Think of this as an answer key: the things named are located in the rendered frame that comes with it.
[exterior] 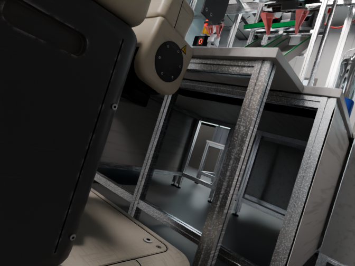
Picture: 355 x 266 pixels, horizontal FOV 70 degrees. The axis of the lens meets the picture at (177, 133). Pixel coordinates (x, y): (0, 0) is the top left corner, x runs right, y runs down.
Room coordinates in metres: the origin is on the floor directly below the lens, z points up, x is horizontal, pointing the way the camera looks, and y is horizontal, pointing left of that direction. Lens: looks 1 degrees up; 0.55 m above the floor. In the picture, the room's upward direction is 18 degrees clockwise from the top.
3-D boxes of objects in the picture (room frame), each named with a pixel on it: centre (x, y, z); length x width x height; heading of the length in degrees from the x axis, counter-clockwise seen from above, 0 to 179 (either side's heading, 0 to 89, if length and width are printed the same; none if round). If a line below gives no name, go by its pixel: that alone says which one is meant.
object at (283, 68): (1.24, -0.08, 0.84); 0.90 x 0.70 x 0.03; 50
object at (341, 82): (1.75, -1.02, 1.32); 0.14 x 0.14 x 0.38
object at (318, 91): (1.85, -0.33, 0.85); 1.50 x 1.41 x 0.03; 51
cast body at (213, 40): (1.49, -0.05, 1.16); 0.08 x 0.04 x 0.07; 143
